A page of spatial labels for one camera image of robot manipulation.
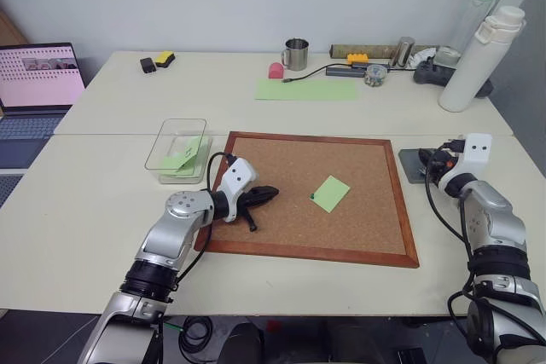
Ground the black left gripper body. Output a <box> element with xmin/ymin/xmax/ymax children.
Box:
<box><xmin>235</xmin><ymin>187</ymin><xmax>259</xmax><ymax>216</ymax></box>

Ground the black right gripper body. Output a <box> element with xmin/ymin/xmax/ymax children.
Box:
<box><xmin>428</xmin><ymin>147</ymin><xmax>454</xmax><ymax>178</ymax></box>

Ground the grey flat tray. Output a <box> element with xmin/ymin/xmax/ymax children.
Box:
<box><xmin>398</xmin><ymin>147</ymin><xmax>445</xmax><ymax>185</ymax></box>

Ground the green sticky note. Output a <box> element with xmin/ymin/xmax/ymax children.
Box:
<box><xmin>312</xmin><ymin>175</ymin><xmax>351</xmax><ymax>214</ymax></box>

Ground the clear jar of pushpins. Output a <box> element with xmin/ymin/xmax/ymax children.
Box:
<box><xmin>363</xmin><ymin>63</ymin><xmax>387</xmax><ymax>89</ymax></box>

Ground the clear plastic box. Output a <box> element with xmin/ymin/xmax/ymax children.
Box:
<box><xmin>144</xmin><ymin>118</ymin><xmax>213</xmax><ymax>185</ymax></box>

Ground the wood-framed cork board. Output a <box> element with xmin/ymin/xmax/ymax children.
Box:
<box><xmin>194</xmin><ymin>130</ymin><xmax>421</xmax><ymax>270</ymax></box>

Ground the green notes stack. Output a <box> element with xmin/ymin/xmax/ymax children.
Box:
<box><xmin>159</xmin><ymin>136</ymin><xmax>211</xmax><ymax>178</ymax></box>

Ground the black game controller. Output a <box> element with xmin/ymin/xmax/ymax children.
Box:
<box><xmin>412</xmin><ymin>58</ymin><xmax>458</xmax><ymax>86</ymax></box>

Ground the white crumpled cloth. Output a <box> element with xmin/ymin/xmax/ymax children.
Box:
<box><xmin>407</xmin><ymin>48</ymin><xmax>439</xmax><ymax>69</ymax></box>

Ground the small clear glass container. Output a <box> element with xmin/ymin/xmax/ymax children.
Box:
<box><xmin>434</xmin><ymin>45</ymin><xmax>462</xmax><ymax>69</ymax></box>

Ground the white water bottle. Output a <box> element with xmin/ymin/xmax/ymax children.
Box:
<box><xmin>438</xmin><ymin>5</ymin><xmax>527</xmax><ymax>113</ymax></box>

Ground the steel cylinder cup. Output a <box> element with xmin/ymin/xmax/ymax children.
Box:
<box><xmin>393</xmin><ymin>36</ymin><xmax>416</xmax><ymax>70</ymax></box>

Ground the green paper sheet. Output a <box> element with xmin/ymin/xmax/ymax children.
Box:
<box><xmin>254</xmin><ymin>78</ymin><xmax>361</xmax><ymax>102</ymax></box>

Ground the grey USB hub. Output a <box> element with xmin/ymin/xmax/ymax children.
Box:
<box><xmin>326</xmin><ymin>65</ymin><xmax>369</xmax><ymax>78</ymax></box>

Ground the dark rounded shape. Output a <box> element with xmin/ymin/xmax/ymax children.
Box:
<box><xmin>216</xmin><ymin>321</ymin><xmax>262</xmax><ymax>364</ymax></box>

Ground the grey partition panel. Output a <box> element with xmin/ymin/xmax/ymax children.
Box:
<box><xmin>485</xmin><ymin>0</ymin><xmax>546</xmax><ymax>140</ymax></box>

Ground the clear bottle green lid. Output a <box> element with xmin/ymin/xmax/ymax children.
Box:
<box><xmin>450</xmin><ymin>0</ymin><xmax>509</xmax><ymax>62</ymax></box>

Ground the yellow black sponge eraser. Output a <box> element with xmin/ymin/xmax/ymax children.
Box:
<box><xmin>154</xmin><ymin>51</ymin><xmax>177</xmax><ymax>70</ymax></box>

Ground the open laptop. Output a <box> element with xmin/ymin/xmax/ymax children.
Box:
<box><xmin>0</xmin><ymin>43</ymin><xmax>87</xmax><ymax>169</ymax></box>

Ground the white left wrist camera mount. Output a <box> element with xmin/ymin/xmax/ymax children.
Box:
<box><xmin>215</xmin><ymin>157</ymin><xmax>260</xmax><ymax>223</ymax></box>

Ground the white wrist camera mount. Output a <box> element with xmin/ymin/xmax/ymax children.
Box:
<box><xmin>215</xmin><ymin>157</ymin><xmax>260</xmax><ymax>223</ymax></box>
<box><xmin>439</xmin><ymin>132</ymin><xmax>493</xmax><ymax>187</ymax></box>

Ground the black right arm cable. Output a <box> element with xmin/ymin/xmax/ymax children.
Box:
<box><xmin>424</xmin><ymin>148</ymin><xmax>485</xmax><ymax>350</ymax></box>

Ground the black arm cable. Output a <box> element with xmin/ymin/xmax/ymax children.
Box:
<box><xmin>424</xmin><ymin>148</ymin><xmax>485</xmax><ymax>350</ymax></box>
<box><xmin>168</xmin><ymin>152</ymin><xmax>235</xmax><ymax>297</ymax></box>

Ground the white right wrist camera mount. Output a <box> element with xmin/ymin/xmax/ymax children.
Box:
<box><xmin>439</xmin><ymin>132</ymin><xmax>493</xmax><ymax>187</ymax></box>

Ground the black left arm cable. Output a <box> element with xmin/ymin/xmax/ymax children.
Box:
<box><xmin>168</xmin><ymin>152</ymin><xmax>235</xmax><ymax>297</ymax></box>

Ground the black USB cable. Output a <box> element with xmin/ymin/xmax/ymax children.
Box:
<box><xmin>282</xmin><ymin>62</ymin><xmax>356</xmax><ymax>84</ymax></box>

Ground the coiled black cable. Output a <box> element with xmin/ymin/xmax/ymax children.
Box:
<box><xmin>177</xmin><ymin>315</ymin><xmax>213</xmax><ymax>357</ymax></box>

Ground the steel mug with handle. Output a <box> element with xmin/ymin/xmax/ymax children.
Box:
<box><xmin>280</xmin><ymin>38</ymin><xmax>311</xmax><ymax>72</ymax></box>

